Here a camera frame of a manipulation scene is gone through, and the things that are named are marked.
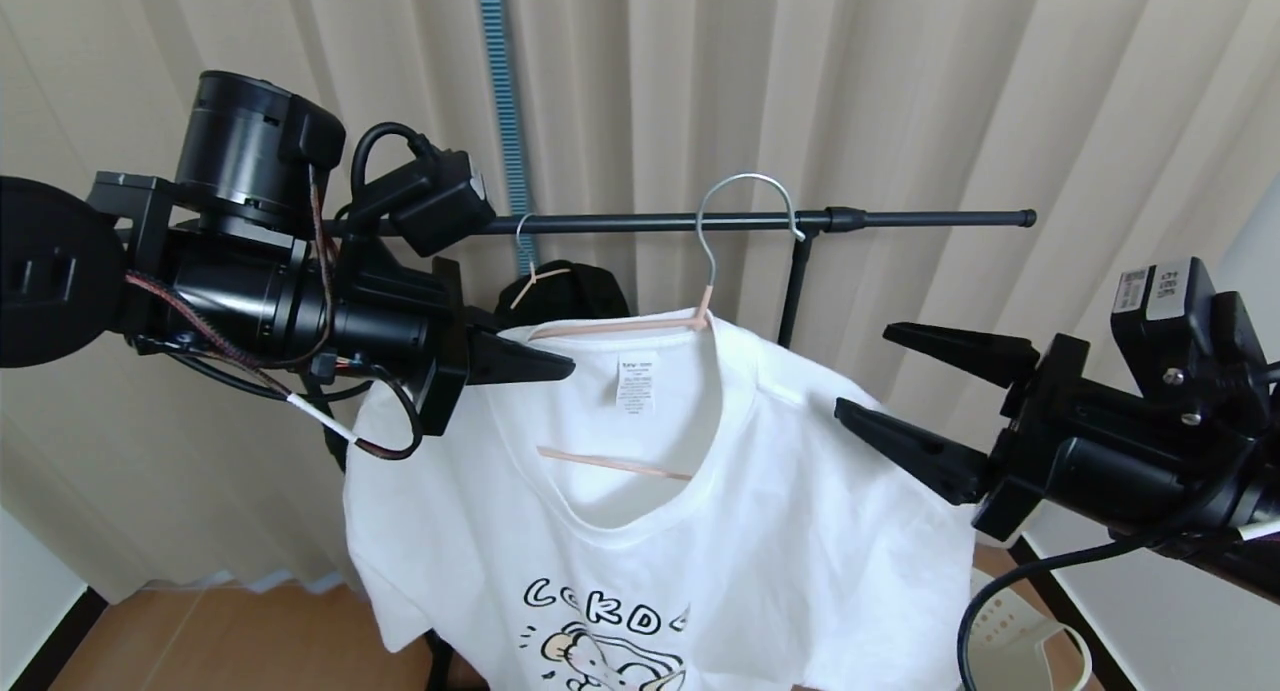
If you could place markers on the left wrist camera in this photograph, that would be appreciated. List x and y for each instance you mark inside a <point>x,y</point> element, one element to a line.
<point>440,206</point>

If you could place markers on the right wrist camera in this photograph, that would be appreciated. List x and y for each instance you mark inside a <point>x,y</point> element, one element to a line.
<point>1180,331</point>

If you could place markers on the black shorts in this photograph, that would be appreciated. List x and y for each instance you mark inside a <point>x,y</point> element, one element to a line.
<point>570,296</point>

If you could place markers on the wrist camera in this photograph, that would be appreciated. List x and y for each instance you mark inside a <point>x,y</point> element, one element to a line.
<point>1180,331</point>
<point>440,206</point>

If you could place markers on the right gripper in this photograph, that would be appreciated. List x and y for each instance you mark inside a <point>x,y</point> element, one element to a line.
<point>1100,461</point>

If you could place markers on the pink clothes hanger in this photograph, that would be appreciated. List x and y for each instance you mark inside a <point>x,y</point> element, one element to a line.
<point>521,246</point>
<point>708,261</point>

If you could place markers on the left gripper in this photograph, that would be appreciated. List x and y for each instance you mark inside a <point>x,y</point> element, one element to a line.
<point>380,331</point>

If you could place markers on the white laundry basket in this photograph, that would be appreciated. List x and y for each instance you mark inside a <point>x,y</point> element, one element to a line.
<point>1020,641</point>

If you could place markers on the white garment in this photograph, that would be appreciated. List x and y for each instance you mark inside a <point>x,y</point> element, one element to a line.
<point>800,531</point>

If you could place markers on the black clothes rack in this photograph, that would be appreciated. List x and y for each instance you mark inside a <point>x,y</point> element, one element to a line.
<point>900,218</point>

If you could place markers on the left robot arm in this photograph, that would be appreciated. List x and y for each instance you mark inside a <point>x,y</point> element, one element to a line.
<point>50,271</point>

